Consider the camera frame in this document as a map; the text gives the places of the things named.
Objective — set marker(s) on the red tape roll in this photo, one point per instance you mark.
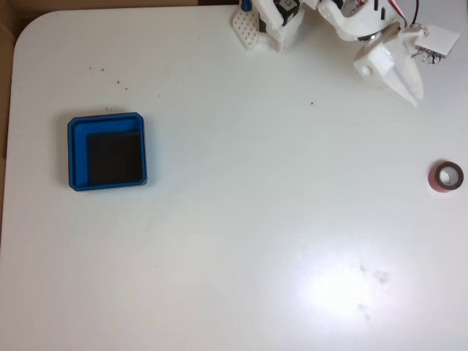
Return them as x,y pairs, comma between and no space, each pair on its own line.
433,183

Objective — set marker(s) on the blue square box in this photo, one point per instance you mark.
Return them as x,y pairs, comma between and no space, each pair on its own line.
75,157

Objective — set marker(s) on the white perforated clamp plate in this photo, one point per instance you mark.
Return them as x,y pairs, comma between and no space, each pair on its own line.
246,31

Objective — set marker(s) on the blue clamp knob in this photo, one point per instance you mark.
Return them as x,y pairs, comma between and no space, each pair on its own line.
245,4

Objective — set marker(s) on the white square camera plate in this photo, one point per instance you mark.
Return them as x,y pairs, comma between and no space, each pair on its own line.
437,40

